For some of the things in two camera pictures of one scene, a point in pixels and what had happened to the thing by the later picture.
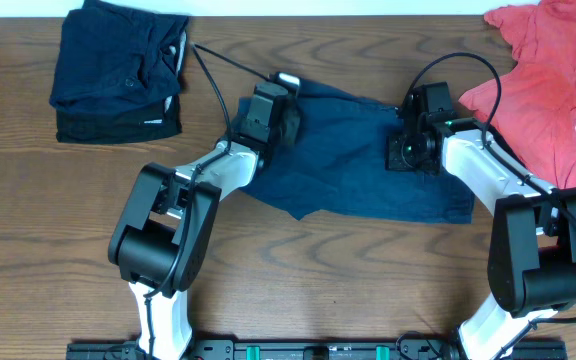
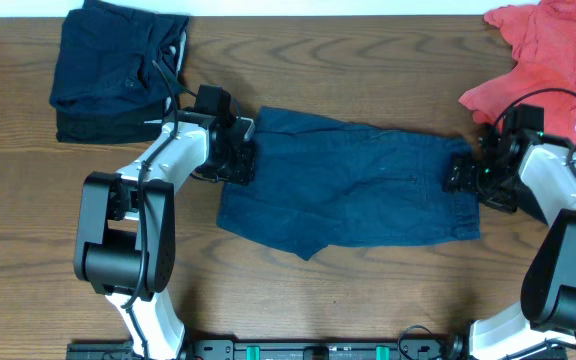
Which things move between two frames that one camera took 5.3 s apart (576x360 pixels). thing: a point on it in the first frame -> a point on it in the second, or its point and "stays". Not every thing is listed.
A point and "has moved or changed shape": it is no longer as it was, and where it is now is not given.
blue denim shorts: (338, 164) has moved or changed shape
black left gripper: (292, 122) -> (241, 161)
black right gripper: (396, 154) -> (459, 174)
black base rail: (317, 349) stays
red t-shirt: (550, 108) stays
